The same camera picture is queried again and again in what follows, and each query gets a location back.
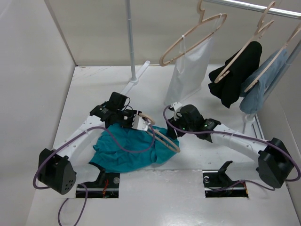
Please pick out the light blue cloth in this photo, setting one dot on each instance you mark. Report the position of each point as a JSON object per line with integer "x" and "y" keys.
{"x": 253, "y": 99}

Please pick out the wooden hanger with blue cloth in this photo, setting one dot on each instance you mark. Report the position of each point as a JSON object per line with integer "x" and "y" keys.
{"x": 294, "y": 33}

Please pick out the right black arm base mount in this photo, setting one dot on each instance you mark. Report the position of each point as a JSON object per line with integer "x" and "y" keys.
{"x": 217, "y": 184}

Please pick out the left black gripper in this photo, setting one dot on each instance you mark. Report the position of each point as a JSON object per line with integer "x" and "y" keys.
{"x": 132, "y": 113}

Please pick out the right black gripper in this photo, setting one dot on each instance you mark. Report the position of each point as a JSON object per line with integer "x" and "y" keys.
{"x": 170, "y": 133}

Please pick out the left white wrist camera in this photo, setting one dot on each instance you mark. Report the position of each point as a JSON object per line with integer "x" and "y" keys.
{"x": 140, "y": 123}

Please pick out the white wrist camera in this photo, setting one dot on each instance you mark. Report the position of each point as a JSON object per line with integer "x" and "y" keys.
{"x": 175, "y": 107}
{"x": 140, "y": 123}

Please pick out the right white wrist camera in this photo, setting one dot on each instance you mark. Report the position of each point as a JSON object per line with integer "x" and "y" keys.
{"x": 175, "y": 107}

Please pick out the white cloth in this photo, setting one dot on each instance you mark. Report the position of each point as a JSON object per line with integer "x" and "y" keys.
{"x": 190, "y": 68}

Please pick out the teal t shirt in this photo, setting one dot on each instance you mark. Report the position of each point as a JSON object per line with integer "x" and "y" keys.
{"x": 120, "y": 150}

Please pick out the black cloth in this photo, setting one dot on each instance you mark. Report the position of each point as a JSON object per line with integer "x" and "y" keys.
{"x": 228, "y": 89}

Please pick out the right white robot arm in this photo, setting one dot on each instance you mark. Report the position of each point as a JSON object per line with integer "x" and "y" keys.
{"x": 274, "y": 163}

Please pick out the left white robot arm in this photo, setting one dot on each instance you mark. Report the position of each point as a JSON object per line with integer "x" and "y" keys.
{"x": 56, "y": 168}

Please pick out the white clothes rack frame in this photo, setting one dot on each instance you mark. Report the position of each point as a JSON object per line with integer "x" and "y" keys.
{"x": 249, "y": 120}

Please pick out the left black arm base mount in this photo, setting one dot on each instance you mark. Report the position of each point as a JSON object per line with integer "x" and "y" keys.
{"x": 97, "y": 181}

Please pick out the aluminium rail at right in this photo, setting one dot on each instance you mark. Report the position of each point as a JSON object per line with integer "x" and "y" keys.
{"x": 257, "y": 128}

